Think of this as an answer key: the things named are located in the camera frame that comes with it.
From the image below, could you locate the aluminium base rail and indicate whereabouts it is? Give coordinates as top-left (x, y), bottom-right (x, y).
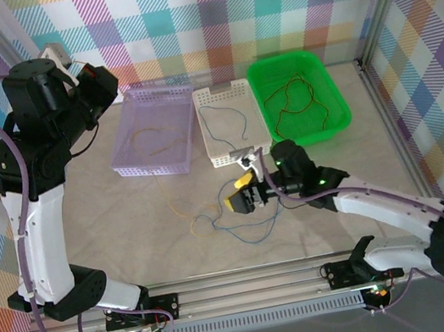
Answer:
top-left (75, 233), bottom-right (444, 332)

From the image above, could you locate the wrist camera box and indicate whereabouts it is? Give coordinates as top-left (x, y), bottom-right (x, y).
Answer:
top-left (235, 145), bottom-right (269, 183)
top-left (36, 38), bottom-right (80, 95)

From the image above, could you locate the left arm lavender cable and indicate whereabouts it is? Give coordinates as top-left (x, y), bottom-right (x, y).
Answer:
top-left (0, 62), bottom-right (90, 332)

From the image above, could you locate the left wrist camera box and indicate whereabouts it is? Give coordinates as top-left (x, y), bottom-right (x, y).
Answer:
top-left (36, 38), bottom-right (80, 95)

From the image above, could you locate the orange power connector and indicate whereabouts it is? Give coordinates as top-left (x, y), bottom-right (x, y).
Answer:
top-left (366, 285), bottom-right (392, 307)

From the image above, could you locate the white perforated plastic basket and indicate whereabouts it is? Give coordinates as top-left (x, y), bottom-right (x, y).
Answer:
top-left (190, 75), bottom-right (276, 172)

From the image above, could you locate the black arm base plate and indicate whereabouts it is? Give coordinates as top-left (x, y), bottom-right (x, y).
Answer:
top-left (323, 257), bottom-right (358, 290)
top-left (148, 291), bottom-right (184, 324)

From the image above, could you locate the lavender perforated plastic basket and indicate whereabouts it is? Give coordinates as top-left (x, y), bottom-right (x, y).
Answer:
top-left (97, 77), bottom-right (208, 188)

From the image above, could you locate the green plastic mesh basket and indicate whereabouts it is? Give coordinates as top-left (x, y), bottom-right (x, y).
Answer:
top-left (242, 41), bottom-right (356, 154)

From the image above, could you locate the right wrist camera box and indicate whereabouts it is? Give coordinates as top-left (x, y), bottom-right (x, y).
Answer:
top-left (235, 145), bottom-right (269, 183)

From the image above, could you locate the thin red cable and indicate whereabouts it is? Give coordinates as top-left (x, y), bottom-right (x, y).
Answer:
top-left (259, 68), bottom-right (319, 119)
top-left (266, 69), bottom-right (334, 142)

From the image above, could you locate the grey slotted cable duct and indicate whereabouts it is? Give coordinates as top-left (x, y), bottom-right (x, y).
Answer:
top-left (146, 293), bottom-right (368, 332)

